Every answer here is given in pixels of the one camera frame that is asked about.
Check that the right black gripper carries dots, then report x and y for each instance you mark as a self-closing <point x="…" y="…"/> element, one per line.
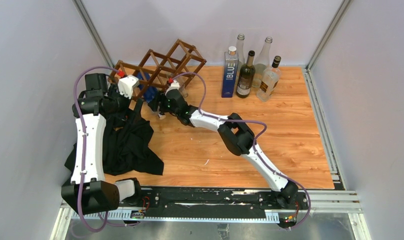
<point x="161" y="97"/>

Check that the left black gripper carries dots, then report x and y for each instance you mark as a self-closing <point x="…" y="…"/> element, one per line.
<point x="113" y="92"/>

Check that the blue glass bottle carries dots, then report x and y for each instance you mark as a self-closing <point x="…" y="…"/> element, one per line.
<point x="147" y="96"/>
<point x="230" y="65"/>

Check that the dark green wine bottle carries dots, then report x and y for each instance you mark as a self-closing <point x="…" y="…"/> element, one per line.
<point x="246" y="75"/>

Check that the clear bottle dark label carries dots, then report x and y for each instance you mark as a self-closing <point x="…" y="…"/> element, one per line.
<point x="261" y="62"/>
<point x="240" y="49"/>

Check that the clear bottle black cap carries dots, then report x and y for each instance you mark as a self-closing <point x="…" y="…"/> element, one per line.
<point x="269" y="81"/>

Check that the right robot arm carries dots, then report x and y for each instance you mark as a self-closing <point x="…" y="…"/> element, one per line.
<point x="236" y="135"/>

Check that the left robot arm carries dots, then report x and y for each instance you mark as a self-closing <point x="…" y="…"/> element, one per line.
<point x="88" y="192"/>

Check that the brown wooden wine rack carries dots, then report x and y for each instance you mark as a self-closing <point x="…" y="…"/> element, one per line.
<point x="156" y="68"/>

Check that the black cloth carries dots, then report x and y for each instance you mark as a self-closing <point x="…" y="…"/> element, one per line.
<point x="112" y="145"/>

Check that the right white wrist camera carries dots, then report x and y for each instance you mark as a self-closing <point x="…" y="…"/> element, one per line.
<point x="173" y="85"/>

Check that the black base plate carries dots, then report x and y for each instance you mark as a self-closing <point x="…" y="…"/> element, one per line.
<point x="212" y="203"/>

